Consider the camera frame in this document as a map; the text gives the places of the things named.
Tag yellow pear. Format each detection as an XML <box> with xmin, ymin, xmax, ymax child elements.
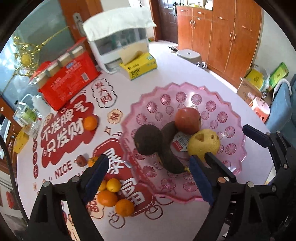
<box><xmin>187</xmin><ymin>129</ymin><xmax>220</xmax><ymax>162</ymax></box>

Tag dark overripe banana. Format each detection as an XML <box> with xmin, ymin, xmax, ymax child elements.
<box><xmin>158</xmin><ymin>121</ymin><xmax>186</xmax><ymax>174</ymax></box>

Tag red apple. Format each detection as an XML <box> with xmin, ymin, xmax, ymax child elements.
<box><xmin>175</xmin><ymin>108</ymin><xmax>201</xmax><ymax>135</ymax></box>

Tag orange tangerine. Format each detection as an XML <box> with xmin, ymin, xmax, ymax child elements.
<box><xmin>97</xmin><ymin>190</ymin><xmax>118</xmax><ymax>207</ymax></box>
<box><xmin>115</xmin><ymin>199</ymin><xmax>134</xmax><ymax>217</ymax></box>

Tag dark avocado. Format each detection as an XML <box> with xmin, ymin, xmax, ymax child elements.
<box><xmin>133</xmin><ymin>125</ymin><xmax>163</xmax><ymax>156</ymax></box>

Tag orange tangerine front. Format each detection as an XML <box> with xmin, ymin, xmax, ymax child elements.
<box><xmin>115</xmin><ymin>199</ymin><xmax>134</xmax><ymax>217</ymax></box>

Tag orange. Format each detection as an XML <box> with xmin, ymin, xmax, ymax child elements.
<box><xmin>83</xmin><ymin>115</ymin><xmax>98</xmax><ymax>131</ymax></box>

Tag blue sofa chair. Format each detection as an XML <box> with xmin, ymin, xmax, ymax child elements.
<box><xmin>265</xmin><ymin>75</ymin><xmax>295</xmax><ymax>138</ymax></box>

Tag orange plastic stool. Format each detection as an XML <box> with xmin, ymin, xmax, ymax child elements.
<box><xmin>249</xmin><ymin>97</ymin><xmax>270</xmax><ymax>123</ymax></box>

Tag cardboard box with bags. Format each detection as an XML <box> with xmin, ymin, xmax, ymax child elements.
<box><xmin>237</xmin><ymin>62</ymin><xmax>292</xmax><ymax>104</ymax></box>

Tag small yellow tangerine upper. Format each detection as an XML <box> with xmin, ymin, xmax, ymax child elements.
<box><xmin>98</xmin><ymin>180</ymin><xmax>107</xmax><ymax>192</ymax></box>

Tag small yellow tangerine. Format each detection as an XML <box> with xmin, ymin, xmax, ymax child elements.
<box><xmin>106</xmin><ymin>178</ymin><xmax>121</xmax><ymax>193</ymax></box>
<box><xmin>98</xmin><ymin>180</ymin><xmax>107</xmax><ymax>192</ymax></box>

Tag small red fruit near pear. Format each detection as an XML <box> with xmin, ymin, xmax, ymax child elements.
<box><xmin>76</xmin><ymin>155</ymin><xmax>88</xmax><ymax>167</ymax></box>

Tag small yellow tangerine right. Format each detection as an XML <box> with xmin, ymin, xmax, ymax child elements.
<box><xmin>106</xmin><ymin>178</ymin><xmax>121</xmax><ymax>193</ymax></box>

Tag tangerine with stem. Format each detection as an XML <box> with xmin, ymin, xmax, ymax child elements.
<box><xmin>88</xmin><ymin>156</ymin><xmax>98</xmax><ymax>167</ymax></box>

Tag pink plastic fruit bowl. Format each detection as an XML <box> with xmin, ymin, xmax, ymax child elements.
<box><xmin>120</xmin><ymin>81</ymin><xmax>247</xmax><ymax>204</ymax></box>

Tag printed festive tablecloth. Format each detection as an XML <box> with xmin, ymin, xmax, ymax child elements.
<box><xmin>17</xmin><ymin>41</ymin><xmax>273</xmax><ymax>240</ymax></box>

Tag small yellow box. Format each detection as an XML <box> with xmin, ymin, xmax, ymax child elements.
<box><xmin>13</xmin><ymin>128</ymin><xmax>29</xmax><ymax>154</ymax></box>

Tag clear glass cup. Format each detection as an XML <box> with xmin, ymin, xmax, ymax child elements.
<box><xmin>27</xmin><ymin>118</ymin><xmax>42</xmax><ymax>138</ymax></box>

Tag grey plastic stool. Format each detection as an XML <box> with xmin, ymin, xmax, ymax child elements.
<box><xmin>177</xmin><ymin>49</ymin><xmax>202</xmax><ymax>64</ymax></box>

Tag clear plastic bottle green label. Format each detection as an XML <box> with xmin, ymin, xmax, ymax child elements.
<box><xmin>13</xmin><ymin>102</ymin><xmax>38</xmax><ymax>128</ymax></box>

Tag yellow tissue box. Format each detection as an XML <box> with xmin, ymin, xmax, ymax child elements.
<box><xmin>119</xmin><ymin>52</ymin><xmax>158</xmax><ymax>80</ymax></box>

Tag white squeeze bottle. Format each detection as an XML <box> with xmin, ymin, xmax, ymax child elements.
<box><xmin>32</xmin><ymin>95</ymin><xmax>51</xmax><ymax>116</ymax></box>

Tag red paper cup package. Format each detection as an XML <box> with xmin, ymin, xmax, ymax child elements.
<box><xmin>29</xmin><ymin>37</ymin><xmax>101</xmax><ymax>111</ymax></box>

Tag white storage appliance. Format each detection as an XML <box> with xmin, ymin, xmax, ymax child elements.
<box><xmin>88</xmin><ymin>28</ymin><xmax>149</xmax><ymax>74</ymax></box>

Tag white cloth cover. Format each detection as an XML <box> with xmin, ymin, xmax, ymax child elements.
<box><xmin>82</xmin><ymin>7</ymin><xmax>156</xmax><ymax>41</ymax></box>

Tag glass door gold ornament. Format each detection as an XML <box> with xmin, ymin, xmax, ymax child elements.
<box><xmin>0</xmin><ymin>0</ymin><xmax>102</xmax><ymax>105</ymax></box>

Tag wooden cabinet wall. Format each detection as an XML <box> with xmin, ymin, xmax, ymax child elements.
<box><xmin>177</xmin><ymin>0</ymin><xmax>263</xmax><ymax>87</ymax></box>

